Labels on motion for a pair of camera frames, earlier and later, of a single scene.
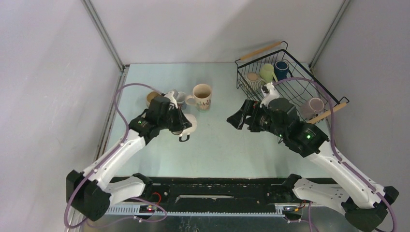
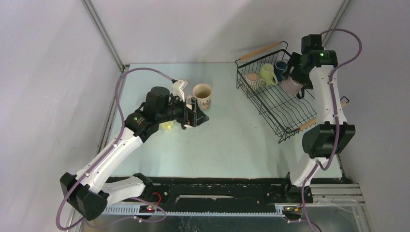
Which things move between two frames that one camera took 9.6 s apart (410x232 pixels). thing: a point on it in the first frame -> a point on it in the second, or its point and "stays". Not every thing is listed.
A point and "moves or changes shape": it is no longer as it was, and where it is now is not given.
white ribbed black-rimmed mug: [192, 119] moves or changes shape
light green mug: [266, 74] stays
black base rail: [214, 196] stays
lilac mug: [312, 108] -> [290, 86]
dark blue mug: [281, 69] stays
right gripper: [249, 108] -> [296, 59]
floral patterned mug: [202, 93] stays
